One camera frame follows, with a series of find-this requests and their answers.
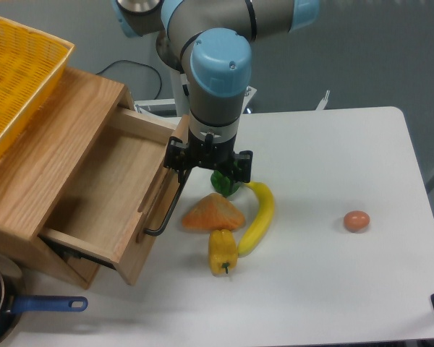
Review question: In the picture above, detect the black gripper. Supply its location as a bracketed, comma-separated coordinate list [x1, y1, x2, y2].
[163, 130, 253, 195]

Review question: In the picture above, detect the wooden top drawer black handle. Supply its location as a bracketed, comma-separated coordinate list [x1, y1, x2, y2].
[38, 106, 193, 286]

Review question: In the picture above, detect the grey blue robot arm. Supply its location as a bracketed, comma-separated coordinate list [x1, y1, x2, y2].
[112, 1, 320, 183]

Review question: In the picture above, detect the wooden drawer cabinet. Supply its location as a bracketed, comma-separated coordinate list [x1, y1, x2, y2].
[0, 67, 135, 290]

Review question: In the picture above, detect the green bell pepper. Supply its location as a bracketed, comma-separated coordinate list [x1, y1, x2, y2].
[210, 171, 242, 197]

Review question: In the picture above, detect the yellow banana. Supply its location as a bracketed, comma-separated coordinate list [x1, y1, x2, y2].
[237, 181, 276, 257]

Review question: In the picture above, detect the yellow bell pepper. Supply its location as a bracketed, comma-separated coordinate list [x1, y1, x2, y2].
[208, 229, 239, 275]

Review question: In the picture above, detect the brown egg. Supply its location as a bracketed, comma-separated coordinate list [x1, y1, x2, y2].
[343, 210, 370, 232]

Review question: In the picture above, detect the yellow plastic basket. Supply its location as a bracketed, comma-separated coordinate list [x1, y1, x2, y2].
[0, 17, 75, 159]

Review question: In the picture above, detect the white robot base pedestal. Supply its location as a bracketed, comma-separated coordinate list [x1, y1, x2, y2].
[133, 30, 258, 117]

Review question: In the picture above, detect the white table bracket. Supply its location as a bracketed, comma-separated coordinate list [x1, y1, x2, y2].
[315, 90, 331, 111]

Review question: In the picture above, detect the black cable on floor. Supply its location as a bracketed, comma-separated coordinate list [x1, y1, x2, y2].
[95, 59, 163, 100]

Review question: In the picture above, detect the blue handled dark pan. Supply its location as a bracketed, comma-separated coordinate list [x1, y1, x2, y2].
[0, 256, 88, 342]

